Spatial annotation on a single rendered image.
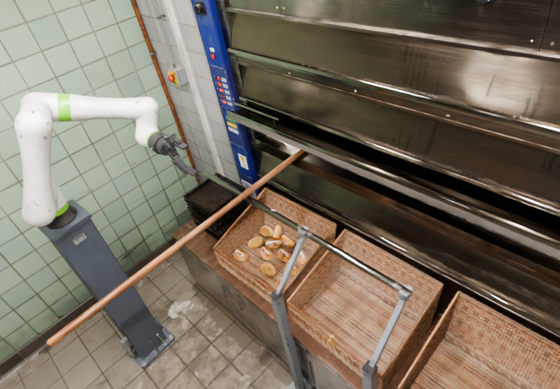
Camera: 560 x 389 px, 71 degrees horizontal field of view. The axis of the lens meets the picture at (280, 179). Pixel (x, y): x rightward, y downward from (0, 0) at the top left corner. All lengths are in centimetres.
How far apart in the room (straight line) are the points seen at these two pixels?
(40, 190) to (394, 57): 146
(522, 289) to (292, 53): 128
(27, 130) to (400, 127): 138
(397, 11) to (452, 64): 24
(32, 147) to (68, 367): 185
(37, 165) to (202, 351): 163
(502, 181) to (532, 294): 51
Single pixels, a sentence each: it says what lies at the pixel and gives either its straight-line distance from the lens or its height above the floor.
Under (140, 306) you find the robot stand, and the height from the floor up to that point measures 44.
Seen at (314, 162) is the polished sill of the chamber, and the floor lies 118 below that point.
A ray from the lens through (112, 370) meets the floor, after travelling 305.
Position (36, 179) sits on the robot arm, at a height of 156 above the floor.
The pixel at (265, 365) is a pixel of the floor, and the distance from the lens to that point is 269.
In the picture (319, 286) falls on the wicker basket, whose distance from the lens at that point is 218.
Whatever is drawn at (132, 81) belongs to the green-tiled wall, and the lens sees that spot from 281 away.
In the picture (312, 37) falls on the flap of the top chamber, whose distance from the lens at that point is 166.
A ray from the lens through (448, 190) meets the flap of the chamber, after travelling 151.
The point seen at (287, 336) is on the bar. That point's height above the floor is 64.
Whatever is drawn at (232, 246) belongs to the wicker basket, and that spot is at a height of 63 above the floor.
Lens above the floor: 239
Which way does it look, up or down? 39 degrees down
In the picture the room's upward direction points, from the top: 11 degrees counter-clockwise
